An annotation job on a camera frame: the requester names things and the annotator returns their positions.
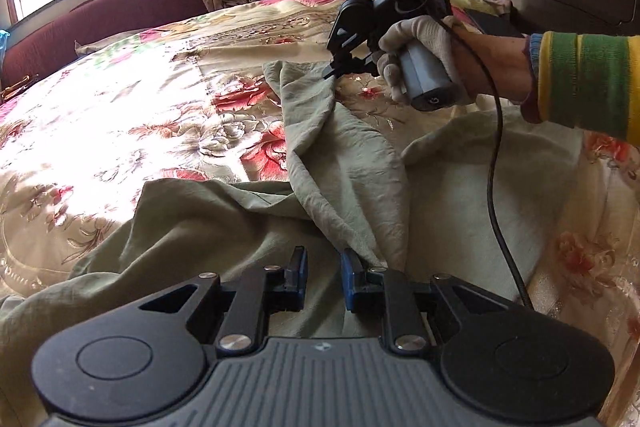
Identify grey-green pants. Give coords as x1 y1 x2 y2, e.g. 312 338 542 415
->
0 59 603 427

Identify person's right forearm striped sleeve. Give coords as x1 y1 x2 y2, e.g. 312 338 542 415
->
452 27 640 144

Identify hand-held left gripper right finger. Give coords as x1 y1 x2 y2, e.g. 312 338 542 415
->
341 249 507 354

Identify person's right hand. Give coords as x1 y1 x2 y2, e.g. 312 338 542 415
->
376 15 476 106

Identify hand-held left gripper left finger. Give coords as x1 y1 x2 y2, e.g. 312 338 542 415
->
139 246 307 355

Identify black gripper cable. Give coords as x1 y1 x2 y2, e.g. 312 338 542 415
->
395 0 535 310

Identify black flat object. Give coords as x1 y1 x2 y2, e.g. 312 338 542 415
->
466 9 526 40

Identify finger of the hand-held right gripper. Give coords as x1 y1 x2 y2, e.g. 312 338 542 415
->
327 25 372 54
322 52 384 80

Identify floral bedspread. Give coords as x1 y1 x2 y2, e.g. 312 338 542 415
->
0 0 640 427

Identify maroon padded window seat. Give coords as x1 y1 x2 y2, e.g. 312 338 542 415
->
0 0 210 94

